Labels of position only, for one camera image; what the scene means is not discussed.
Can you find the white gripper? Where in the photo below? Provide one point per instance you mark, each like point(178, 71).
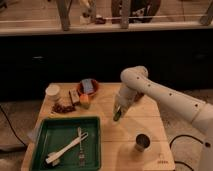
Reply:
point(124, 98)

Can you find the green pepper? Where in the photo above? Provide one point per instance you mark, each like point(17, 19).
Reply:
point(118, 114)

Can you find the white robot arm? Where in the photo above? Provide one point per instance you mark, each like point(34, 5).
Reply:
point(198, 113)

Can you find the blue sponge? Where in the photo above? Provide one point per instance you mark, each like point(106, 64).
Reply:
point(87, 86)

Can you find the orange yellow fruit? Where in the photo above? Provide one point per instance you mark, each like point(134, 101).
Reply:
point(85, 101)

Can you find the metal cup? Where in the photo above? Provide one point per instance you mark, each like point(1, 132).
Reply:
point(142, 142)

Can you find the brown chocolate bar box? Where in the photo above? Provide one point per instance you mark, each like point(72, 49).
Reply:
point(74, 96)

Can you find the dark red grapes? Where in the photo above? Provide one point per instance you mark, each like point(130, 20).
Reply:
point(58, 108)

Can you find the white paper cup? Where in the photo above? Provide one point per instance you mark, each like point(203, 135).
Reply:
point(53, 92)

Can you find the metal fork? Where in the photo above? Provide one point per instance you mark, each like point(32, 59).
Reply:
point(81, 153)

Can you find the green plastic tray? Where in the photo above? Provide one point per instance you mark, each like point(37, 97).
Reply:
point(56, 133)

